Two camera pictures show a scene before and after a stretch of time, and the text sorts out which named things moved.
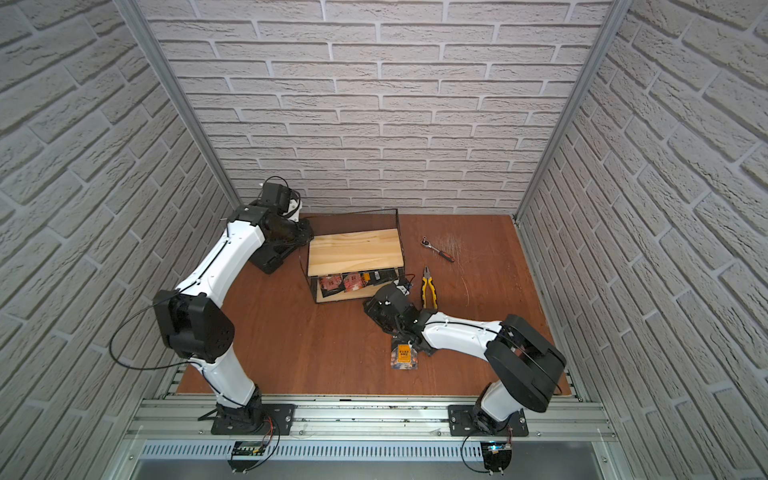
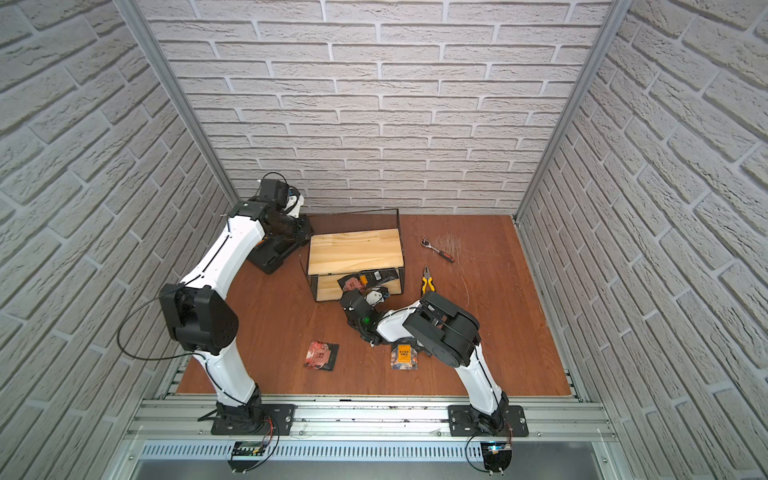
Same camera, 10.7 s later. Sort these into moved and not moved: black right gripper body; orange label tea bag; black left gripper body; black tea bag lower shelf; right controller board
Moved: black right gripper body
Not moved: orange label tea bag; right controller board; black tea bag lower shelf; black left gripper body
